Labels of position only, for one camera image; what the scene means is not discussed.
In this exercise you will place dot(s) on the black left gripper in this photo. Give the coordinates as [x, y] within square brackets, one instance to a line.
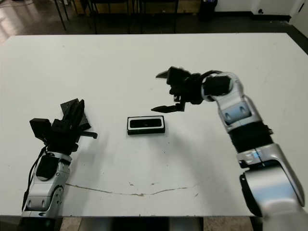
[62, 139]

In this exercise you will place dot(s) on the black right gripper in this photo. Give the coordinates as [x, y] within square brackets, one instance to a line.
[190, 92]

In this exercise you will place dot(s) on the black box lid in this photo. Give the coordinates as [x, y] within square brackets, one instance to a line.
[67, 106]

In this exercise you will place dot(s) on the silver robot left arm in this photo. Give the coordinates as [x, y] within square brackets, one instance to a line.
[43, 185]

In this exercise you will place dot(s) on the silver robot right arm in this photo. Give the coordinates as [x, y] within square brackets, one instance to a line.
[240, 106]

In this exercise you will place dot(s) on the black box with white insert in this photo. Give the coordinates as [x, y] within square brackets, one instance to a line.
[146, 132]

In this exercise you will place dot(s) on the wooden crate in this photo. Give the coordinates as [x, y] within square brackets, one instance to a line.
[188, 7]

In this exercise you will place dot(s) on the black trash bin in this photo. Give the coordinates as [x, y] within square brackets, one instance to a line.
[208, 10]

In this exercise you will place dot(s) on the black round door stopper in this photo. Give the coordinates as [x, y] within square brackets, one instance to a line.
[260, 11]

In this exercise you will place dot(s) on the grey dark robot lower body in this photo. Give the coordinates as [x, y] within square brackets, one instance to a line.
[142, 225]

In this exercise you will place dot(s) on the white door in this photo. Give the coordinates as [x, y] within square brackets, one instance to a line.
[299, 12]

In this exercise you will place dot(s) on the black right wrist camera housing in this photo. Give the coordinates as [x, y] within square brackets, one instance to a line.
[178, 74]

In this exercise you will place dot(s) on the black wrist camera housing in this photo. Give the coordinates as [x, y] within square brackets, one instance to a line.
[39, 128]
[178, 74]

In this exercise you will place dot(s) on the black left wrist camera housing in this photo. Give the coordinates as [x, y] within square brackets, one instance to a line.
[39, 128]

